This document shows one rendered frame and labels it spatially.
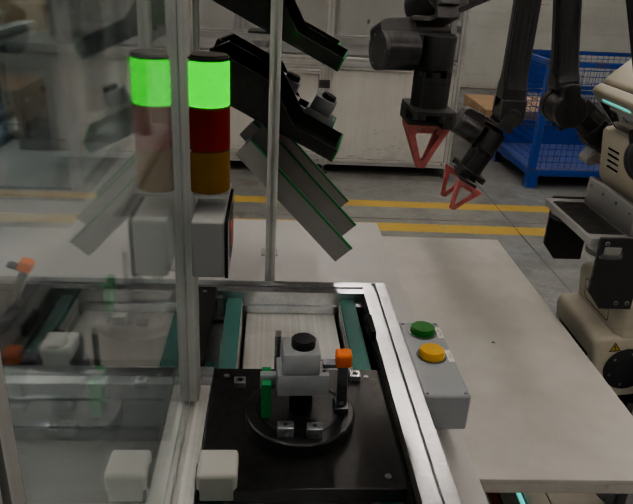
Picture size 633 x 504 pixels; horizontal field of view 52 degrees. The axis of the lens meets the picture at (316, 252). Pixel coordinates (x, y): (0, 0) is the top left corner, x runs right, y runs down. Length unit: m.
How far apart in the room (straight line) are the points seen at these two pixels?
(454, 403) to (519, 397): 0.23
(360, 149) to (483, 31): 5.02
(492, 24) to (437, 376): 9.10
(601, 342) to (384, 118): 3.84
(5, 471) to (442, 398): 0.77
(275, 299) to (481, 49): 8.90
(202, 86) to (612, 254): 0.95
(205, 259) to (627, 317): 1.03
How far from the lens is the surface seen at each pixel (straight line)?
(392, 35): 0.97
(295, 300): 1.21
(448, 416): 0.99
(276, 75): 1.14
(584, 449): 1.11
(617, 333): 1.58
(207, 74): 0.74
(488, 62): 10.01
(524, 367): 1.27
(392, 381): 0.98
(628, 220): 1.47
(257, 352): 1.10
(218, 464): 0.78
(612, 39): 10.62
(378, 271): 1.54
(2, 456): 0.25
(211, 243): 0.75
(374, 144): 5.22
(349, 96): 5.12
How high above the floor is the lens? 1.51
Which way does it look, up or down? 24 degrees down
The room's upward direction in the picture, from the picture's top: 3 degrees clockwise
